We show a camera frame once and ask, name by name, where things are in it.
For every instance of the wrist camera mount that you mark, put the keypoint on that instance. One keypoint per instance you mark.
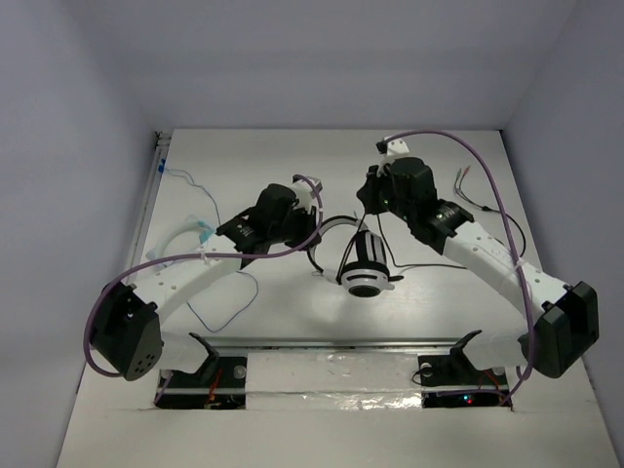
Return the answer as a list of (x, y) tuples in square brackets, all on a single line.
[(392, 148), (306, 188)]

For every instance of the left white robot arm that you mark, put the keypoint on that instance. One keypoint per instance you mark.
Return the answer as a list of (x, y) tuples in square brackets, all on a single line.
[(123, 336)]

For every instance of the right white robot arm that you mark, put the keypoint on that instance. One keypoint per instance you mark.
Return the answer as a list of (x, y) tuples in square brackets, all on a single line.
[(564, 317)]

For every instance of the aluminium rail frame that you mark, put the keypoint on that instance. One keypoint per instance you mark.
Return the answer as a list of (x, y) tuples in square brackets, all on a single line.
[(281, 301)]

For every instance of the teal cat-ear headphones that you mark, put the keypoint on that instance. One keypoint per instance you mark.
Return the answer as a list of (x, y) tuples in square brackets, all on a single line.
[(183, 237)]

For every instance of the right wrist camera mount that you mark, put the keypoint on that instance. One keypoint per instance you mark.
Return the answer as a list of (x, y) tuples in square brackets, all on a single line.
[(392, 148)]

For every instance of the black white headphones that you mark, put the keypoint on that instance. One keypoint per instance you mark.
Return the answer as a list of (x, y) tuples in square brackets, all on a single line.
[(364, 273)]

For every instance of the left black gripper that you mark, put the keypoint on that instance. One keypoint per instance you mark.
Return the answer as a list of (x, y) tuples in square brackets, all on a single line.
[(302, 226)]

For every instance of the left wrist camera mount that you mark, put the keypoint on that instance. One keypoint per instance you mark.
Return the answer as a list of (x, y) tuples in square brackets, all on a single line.
[(306, 188)]

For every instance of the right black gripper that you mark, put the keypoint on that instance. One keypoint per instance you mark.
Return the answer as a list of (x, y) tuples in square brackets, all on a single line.
[(376, 177)]

